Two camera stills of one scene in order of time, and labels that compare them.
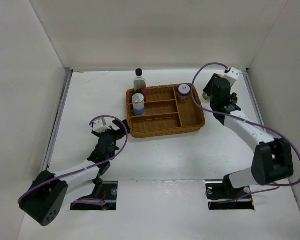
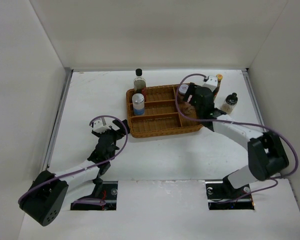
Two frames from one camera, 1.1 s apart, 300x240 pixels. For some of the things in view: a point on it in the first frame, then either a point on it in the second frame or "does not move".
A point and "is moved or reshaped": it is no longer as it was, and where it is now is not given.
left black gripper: x=118 y=133 does not move
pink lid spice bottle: x=206 y=97 is moved or reshaped
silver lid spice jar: x=138 y=104 does not move
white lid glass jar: x=183 y=90 does not move
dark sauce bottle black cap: x=139 y=82 does not move
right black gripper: x=208 y=89 → x=192 y=90
